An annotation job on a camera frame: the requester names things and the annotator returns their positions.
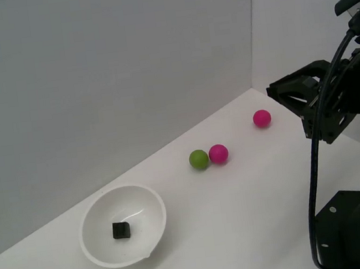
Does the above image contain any pink golf ball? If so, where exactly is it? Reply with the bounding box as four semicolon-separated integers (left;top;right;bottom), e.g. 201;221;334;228
251;108;273;130
207;143;231;166

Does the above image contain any black cable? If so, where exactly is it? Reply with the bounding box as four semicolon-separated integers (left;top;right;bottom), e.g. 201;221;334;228
282;9;360;269

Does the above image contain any green golf ball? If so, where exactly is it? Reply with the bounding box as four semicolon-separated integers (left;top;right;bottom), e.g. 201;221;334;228
187;147;211;172

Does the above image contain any white bowl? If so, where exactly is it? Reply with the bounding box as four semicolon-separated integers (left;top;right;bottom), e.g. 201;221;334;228
73;180;173;269

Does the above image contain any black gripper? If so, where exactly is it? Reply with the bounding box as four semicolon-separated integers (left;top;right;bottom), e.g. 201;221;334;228
262;48;360;152

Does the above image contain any black foam box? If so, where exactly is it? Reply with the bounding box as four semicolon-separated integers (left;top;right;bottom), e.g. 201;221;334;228
111;220;134;242

